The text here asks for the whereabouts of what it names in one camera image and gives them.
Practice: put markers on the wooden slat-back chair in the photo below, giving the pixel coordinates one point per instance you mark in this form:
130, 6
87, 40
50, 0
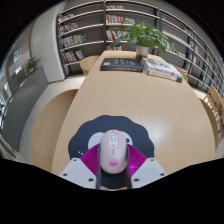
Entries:
216, 100

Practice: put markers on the green potted plant, white pot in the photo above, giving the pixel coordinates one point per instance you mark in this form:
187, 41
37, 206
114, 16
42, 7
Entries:
143, 35

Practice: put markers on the small green potted plant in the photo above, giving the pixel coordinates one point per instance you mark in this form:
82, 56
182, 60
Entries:
32, 63

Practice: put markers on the black hardcover book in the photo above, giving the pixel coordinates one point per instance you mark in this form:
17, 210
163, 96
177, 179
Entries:
121, 64

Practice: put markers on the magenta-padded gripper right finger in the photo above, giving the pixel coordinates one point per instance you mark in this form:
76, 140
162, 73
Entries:
148, 170

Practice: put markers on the grey bookshelf unit with books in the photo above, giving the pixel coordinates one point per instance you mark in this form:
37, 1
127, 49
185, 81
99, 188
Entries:
86, 30

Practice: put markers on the dark cartoon-eyed mouse pad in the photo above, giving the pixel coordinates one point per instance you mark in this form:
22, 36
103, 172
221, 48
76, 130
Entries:
100, 125

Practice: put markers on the grey low counter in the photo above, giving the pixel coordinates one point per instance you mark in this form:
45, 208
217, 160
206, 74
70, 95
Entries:
23, 100

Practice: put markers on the pale pink computer mouse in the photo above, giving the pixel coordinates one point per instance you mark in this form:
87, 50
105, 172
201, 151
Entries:
113, 151

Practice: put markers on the white-covered thick book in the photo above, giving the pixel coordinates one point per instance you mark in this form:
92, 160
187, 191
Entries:
160, 67

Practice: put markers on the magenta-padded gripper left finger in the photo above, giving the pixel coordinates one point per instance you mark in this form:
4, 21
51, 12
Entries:
78, 170

